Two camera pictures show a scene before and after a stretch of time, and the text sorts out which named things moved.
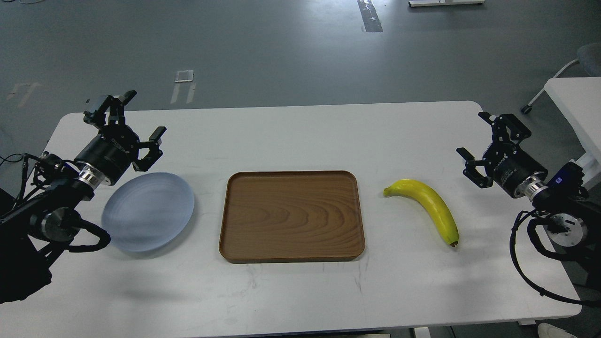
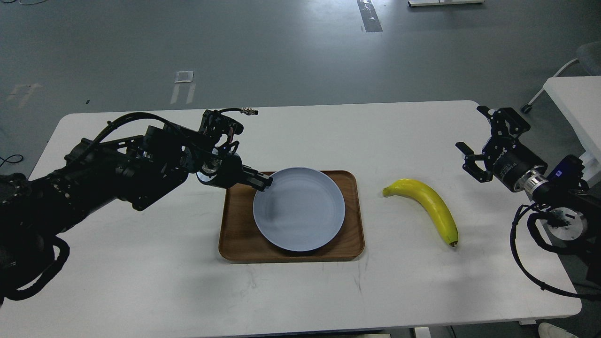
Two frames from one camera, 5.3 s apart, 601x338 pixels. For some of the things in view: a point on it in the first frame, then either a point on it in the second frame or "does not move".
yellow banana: (421, 192) does not move
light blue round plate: (147, 211) -> (302, 210)
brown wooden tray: (291, 216) does not move
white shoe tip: (545, 330) does not move
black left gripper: (104, 159) -> (226, 171)
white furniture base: (424, 3) does not move
